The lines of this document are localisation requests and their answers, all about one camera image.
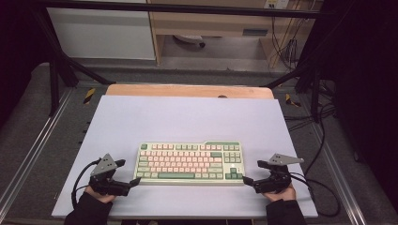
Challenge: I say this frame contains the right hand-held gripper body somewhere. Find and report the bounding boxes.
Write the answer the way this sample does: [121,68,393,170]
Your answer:
[252,152,305,195]

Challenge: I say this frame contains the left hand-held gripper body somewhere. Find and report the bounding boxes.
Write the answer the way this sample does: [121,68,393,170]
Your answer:
[88,153,132,198]

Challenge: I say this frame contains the green and pink keyboard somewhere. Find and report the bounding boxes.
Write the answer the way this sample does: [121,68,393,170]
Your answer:
[133,140,246,188]

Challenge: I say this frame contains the person's left hand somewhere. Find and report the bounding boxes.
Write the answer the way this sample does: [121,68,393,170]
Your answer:
[84,185,117,204]

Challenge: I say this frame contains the person's right hand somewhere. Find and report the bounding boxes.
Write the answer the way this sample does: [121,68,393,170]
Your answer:
[261,183,298,203]

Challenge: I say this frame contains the yellow and black tape strip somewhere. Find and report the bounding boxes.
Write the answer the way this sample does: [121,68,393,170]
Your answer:
[283,92,302,108]
[82,87,97,105]

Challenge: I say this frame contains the white board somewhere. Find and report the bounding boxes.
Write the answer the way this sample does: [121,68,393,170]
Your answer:
[51,95,319,219]

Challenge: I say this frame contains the wooden table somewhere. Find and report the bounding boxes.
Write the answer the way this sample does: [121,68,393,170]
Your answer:
[105,82,275,100]

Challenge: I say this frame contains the white cabinet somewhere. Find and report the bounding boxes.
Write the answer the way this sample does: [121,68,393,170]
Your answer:
[46,7,157,61]

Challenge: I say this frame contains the black curtain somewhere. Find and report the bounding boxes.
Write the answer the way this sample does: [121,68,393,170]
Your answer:
[321,0,398,204]
[0,0,49,127]

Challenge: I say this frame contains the white chair base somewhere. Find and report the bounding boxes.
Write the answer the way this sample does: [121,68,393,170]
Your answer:
[172,34,207,49]

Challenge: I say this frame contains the light wooden desk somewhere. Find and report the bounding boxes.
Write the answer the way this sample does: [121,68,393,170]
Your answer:
[146,0,324,68]

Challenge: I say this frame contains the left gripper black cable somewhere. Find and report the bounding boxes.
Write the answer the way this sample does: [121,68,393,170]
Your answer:
[70,157,101,210]

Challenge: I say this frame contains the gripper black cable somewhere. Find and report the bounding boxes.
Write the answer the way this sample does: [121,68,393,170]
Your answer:
[70,157,101,210]
[289,171,342,218]

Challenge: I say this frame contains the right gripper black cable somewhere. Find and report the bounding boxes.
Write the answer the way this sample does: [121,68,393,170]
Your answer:
[289,171,342,218]

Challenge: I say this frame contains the aluminium rail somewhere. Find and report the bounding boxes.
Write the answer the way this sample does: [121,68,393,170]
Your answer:
[307,119,368,225]
[0,88,75,214]

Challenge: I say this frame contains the black floor cables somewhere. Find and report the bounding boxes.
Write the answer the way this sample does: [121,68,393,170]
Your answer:
[283,79,338,176]

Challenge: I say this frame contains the hanging cable bundle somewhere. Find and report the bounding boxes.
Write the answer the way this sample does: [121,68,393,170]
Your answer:
[269,14,307,71]

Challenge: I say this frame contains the white wall socket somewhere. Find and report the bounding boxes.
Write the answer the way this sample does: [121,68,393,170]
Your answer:
[263,0,291,10]

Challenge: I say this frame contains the black metal frame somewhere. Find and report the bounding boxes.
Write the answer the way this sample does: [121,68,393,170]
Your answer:
[29,0,356,124]

